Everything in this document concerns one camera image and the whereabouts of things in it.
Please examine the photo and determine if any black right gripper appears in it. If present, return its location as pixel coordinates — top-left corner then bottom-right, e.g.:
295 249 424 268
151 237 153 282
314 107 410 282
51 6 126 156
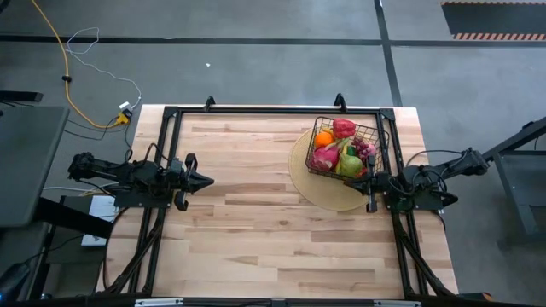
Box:
344 155 392 214

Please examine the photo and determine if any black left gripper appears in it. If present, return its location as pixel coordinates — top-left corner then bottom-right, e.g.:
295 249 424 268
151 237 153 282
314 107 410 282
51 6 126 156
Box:
169 153 215 212

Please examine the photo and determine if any green pear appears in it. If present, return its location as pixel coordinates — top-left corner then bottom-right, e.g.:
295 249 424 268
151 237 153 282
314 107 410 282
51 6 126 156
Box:
339 152 364 179

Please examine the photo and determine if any red grape bunch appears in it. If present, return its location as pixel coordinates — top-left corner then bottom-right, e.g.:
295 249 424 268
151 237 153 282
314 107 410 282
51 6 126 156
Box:
351 135 372 159

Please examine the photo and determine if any pink dragon fruit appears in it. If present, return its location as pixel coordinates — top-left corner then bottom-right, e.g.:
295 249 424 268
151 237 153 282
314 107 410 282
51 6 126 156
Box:
309 140 349 172

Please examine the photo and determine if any orange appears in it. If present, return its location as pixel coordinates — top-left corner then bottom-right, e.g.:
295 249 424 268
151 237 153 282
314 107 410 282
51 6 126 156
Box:
314 130 336 149

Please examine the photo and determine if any red bell pepper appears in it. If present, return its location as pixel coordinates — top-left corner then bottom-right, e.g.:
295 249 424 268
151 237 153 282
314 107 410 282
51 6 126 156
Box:
332 118 357 140

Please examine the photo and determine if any black wire basket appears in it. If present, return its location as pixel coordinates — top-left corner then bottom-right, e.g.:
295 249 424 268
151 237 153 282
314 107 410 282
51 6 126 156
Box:
305 115 390 182

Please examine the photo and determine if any round woven placemat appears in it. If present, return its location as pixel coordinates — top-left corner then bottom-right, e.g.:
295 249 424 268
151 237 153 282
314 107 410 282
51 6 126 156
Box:
288 126 387 213

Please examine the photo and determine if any white box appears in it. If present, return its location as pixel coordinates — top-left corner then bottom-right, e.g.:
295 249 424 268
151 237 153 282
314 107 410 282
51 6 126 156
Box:
80 194 119 247

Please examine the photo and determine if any black desk beam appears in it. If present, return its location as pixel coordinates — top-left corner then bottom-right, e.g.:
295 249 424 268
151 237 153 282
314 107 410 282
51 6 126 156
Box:
36 198 114 240

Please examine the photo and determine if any black table stand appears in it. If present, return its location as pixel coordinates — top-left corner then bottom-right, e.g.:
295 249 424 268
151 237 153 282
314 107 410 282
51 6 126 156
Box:
481 115 546 248

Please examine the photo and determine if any grey desk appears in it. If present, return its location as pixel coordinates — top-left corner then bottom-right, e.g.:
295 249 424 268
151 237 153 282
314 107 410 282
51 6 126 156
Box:
0 105 70 229

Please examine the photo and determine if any black flat bar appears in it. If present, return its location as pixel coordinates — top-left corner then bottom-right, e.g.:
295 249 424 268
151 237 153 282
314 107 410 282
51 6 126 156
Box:
0 90 44 103

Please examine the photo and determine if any black hazard striped mat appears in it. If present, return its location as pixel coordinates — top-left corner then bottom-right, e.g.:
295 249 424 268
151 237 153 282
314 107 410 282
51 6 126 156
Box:
440 1 546 42

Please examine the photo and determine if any black metal table frame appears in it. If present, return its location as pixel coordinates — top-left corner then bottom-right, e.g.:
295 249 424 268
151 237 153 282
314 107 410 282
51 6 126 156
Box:
97 105 457 299

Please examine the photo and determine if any silver metal bracket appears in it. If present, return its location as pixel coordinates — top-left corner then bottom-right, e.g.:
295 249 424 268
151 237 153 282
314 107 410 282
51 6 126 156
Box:
134 298 184 307
373 299 422 307

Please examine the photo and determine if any thin white cable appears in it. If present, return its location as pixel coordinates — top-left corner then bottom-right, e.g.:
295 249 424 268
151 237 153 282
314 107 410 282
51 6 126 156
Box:
66 26 142 110

